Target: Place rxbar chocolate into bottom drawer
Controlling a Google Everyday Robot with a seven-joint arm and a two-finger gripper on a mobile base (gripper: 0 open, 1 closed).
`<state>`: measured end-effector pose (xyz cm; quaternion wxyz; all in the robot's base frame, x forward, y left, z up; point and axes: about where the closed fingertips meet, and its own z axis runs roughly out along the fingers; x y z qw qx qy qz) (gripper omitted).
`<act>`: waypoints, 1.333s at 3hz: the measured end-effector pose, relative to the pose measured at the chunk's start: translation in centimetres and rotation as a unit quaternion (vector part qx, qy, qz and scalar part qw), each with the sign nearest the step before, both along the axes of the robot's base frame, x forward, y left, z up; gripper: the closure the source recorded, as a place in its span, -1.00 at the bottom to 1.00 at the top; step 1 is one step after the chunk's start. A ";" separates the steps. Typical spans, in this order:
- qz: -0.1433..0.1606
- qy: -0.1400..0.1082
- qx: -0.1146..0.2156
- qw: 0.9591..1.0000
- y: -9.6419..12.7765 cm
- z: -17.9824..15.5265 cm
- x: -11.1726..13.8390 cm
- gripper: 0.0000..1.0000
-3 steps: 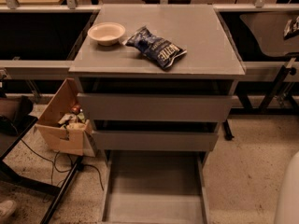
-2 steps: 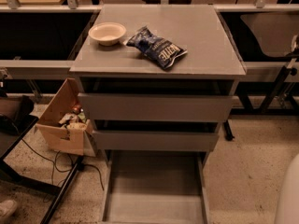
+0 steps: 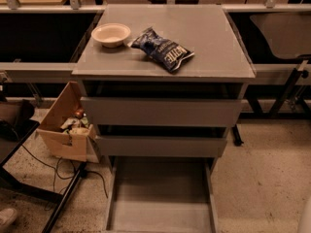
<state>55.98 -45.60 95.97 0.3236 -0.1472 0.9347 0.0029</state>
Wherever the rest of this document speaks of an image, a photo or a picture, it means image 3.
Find grey top drawer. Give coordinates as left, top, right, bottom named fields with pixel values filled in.
left=81, top=97, right=241, bottom=127

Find cardboard box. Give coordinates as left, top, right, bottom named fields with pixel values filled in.
left=37, top=82, right=100, bottom=163

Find black floor cable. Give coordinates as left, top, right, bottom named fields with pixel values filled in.
left=20, top=144, right=109, bottom=212

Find black table leg frame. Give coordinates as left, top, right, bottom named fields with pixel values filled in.
left=0, top=119, right=86, bottom=233

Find dark bag on table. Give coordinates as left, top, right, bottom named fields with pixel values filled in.
left=0, top=100, right=35, bottom=142

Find grey open bottom drawer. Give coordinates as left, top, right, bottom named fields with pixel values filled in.
left=104, top=157, right=218, bottom=233

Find black chair leg frame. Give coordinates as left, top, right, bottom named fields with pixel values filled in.
left=231, top=59, right=311, bottom=148

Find white paper bowl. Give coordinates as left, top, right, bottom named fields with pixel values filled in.
left=91, top=23, right=131, bottom=49

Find grey drawer cabinet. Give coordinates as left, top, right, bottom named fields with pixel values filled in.
left=71, top=4, right=257, bottom=173

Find grey middle drawer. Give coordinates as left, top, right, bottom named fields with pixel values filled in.
left=96, top=136, right=226, bottom=157

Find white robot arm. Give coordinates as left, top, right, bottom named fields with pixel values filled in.
left=297, top=198, right=311, bottom=233

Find white shoe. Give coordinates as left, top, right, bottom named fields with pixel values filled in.
left=0, top=208, right=17, bottom=230

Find trash items in box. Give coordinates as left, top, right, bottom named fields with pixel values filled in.
left=60, top=108, right=89, bottom=135

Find blue kettle chips bag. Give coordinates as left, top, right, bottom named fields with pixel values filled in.
left=128, top=27, right=194, bottom=73

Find grey chair seat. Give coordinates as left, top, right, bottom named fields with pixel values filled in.
left=250, top=12, right=311, bottom=59

